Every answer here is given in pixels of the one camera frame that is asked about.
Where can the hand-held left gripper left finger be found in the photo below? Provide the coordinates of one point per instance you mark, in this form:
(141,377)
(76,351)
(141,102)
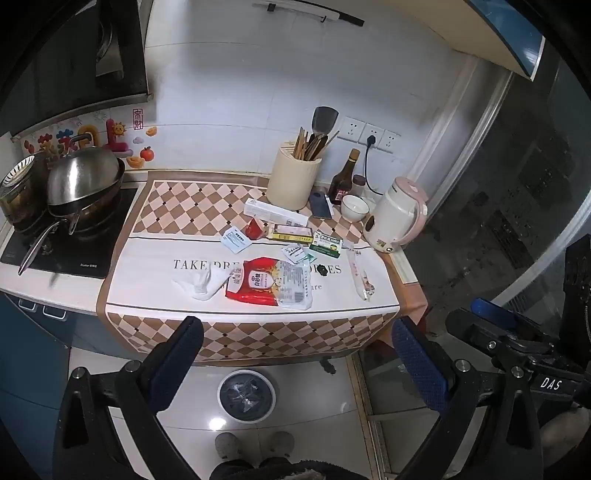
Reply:
(178,364)

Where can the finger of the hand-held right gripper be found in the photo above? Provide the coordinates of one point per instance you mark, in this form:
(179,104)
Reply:
(491,308)
(466,327)

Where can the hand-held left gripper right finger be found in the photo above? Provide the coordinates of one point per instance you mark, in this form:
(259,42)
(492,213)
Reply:
(418,364)

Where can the round white trash bin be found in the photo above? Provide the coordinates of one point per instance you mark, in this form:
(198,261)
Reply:
(246,397)

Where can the white tissue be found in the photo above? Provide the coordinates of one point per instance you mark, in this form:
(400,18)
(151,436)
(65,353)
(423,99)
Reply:
(201,281)

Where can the long paper sleeve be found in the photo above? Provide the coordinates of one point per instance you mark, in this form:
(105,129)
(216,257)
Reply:
(360,272)

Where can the red white plastic bag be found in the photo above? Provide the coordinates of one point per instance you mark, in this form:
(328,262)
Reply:
(268,281)

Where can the blue white sachet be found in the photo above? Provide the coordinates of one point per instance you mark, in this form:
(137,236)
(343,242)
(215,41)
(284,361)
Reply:
(234,240)

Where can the green white medicine box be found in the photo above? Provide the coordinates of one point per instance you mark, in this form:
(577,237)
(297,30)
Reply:
(327,243)

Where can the small red packet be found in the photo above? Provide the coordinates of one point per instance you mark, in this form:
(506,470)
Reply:
(254,228)

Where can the green white sachet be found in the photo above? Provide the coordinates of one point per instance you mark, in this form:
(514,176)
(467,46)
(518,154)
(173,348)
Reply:
(295,254)

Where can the long white box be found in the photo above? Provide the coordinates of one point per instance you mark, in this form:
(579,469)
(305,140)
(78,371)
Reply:
(274,213)

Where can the person's right hand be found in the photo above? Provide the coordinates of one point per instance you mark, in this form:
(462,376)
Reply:
(565,431)

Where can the checkered printed tablecloth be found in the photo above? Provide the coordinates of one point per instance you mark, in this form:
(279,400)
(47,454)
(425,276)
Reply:
(152,277)

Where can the person's left grey slipper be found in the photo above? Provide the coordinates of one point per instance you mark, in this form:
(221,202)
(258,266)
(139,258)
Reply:
(228,445)

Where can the person's grey slipper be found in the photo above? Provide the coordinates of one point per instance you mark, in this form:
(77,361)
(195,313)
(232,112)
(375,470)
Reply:
(282,444)
(228,445)

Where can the glass sliding door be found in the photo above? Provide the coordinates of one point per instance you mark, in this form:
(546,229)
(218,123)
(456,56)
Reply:
(508,207)

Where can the person's right grey slipper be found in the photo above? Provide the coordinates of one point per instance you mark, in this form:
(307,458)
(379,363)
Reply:
(282,444)

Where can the white pink electric kettle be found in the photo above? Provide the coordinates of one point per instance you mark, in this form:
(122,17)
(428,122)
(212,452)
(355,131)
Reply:
(392,217)

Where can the black induction cooktop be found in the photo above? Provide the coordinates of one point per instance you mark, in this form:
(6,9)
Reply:
(92,258)

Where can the blue kitchen cabinet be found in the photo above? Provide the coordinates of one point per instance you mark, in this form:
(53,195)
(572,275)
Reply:
(27,360)

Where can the person's dark trousers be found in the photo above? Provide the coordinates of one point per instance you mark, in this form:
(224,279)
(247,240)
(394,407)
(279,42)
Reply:
(300,470)

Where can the white bowl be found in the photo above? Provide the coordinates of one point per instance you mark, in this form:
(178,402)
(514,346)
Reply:
(354,207)

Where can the small brown jar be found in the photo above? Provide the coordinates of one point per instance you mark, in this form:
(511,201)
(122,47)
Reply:
(359,184)

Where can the dark blue packet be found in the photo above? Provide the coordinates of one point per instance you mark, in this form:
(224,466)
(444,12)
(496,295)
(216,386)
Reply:
(321,204)

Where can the dark sauce bottle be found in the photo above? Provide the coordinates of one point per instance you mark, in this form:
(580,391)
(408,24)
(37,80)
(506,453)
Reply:
(342,182)

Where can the stainless steel wok lid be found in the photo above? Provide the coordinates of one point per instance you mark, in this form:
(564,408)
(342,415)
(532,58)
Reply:
(83,173)

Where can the cream utensil holder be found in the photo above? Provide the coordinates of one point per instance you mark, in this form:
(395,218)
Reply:
(291,182)

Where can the dark cooking pot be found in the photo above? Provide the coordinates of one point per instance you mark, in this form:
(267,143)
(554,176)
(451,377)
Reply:
(21,207)

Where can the bundle of wooden chopsticks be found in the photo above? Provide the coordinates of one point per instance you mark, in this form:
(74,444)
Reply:
(307,145)

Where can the black spatula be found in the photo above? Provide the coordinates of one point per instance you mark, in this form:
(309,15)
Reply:
(324,119)

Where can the striped ceramic bowl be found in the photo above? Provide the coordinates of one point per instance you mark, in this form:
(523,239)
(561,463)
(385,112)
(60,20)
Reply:
(16,170)

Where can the cream upper cabinet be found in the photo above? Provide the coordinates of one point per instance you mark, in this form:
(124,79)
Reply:
(489,32)

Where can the dark range hood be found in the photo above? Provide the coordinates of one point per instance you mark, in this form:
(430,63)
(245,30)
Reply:
(69,55)

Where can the white wall socket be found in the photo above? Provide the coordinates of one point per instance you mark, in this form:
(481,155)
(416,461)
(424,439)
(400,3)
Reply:
(351,129)
(390,142)
(373,134)

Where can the colourful wall stickers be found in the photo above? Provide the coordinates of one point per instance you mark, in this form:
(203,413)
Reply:
(115,134)

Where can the black wall rail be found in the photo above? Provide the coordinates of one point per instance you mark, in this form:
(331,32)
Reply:
(309,9)

